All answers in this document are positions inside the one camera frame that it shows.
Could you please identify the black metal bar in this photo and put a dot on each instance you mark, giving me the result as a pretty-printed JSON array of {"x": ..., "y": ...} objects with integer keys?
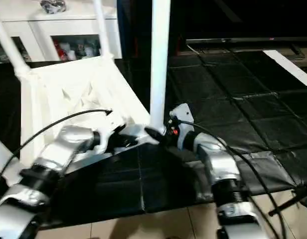
[{"x": 253, "y": 41}]

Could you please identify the white plastic table top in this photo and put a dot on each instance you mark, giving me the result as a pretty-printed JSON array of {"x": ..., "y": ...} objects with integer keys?
[{"x": 69, "y": 94}]

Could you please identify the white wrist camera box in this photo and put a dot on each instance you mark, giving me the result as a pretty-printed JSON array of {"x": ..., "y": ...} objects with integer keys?
[
  {"x": 109, "y": 133},
  {"x": 182, "y": 119}
]

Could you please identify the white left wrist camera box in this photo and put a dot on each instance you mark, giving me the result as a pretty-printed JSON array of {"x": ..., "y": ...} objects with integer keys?
[{"x": 109, "y": 133}]

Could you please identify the crumpled silver object on cabinet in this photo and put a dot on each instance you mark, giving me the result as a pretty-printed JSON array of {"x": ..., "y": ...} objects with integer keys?
[{"x": 53, "y": 6}]

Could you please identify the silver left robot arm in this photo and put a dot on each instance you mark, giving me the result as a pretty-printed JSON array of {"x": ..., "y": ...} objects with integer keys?
[{"x": 59, "y": 154}]

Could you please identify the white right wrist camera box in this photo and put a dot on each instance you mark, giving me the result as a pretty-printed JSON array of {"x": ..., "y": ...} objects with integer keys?
[{"x": 182, "y": 119}]

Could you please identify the white plastic table leg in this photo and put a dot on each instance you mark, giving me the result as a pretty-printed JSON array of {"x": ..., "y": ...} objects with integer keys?
[
  {"x": 159, "y": 59},
  {"x": 11, "y": 50},
  {"x": 101, "y": 30},
  {"x": 5, "y": 159}
]

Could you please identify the black work mat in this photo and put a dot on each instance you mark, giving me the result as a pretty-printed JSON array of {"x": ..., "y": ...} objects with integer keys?
[{"x": 228, "y": 109}]

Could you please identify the white glass-door cabinet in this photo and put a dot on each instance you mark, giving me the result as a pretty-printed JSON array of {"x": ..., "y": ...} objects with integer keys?
[{"x": 54, "y": 25}]

